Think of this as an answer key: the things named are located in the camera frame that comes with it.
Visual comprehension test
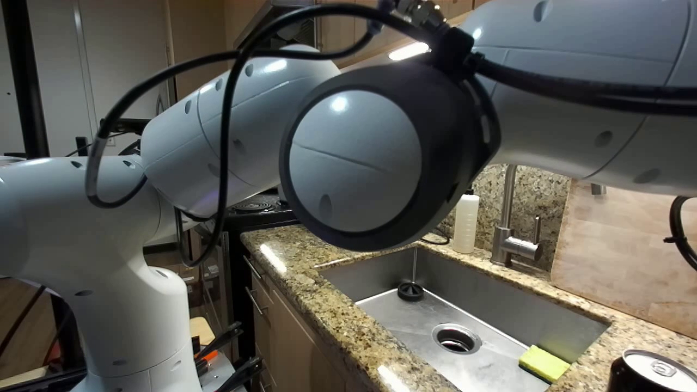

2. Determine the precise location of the black sink stopper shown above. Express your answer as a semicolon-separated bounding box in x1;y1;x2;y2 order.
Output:
397;279;427;302

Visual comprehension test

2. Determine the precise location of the white soap dispenser bottle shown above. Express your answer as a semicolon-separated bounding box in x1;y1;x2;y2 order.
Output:
450;190;483;256

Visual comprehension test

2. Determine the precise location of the stainless steel sink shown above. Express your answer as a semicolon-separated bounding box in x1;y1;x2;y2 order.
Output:
318;242;613;392

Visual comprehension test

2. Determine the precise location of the under-cabinet light strip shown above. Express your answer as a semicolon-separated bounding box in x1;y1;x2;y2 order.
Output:
388;41;432;66

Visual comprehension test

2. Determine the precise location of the wooden base cabinet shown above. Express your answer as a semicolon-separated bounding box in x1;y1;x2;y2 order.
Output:
242;252;366;392

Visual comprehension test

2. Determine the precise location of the brushed steel faucet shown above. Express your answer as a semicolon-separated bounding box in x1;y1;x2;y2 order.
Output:
490;162;545;271

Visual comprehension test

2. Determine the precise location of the black orange clamp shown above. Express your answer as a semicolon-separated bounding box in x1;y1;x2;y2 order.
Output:
191;322;263;392

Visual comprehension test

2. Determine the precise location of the yellow green sponge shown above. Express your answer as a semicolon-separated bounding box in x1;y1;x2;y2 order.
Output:
516;341;572;385

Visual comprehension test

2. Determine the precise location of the wooden cutting board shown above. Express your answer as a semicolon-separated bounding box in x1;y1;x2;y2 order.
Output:
548;179;697;339

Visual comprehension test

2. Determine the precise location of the black drink can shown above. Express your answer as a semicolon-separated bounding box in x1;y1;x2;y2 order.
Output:
605;348;697;392

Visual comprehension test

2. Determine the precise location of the wooden wall cabinet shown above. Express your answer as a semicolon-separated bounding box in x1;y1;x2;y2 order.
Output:
310;0;481;59

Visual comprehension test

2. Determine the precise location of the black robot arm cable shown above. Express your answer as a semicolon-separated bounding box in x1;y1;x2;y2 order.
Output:
85;3;697;273

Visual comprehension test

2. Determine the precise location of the black metal post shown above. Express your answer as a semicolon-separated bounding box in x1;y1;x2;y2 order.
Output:
2;0;49;160

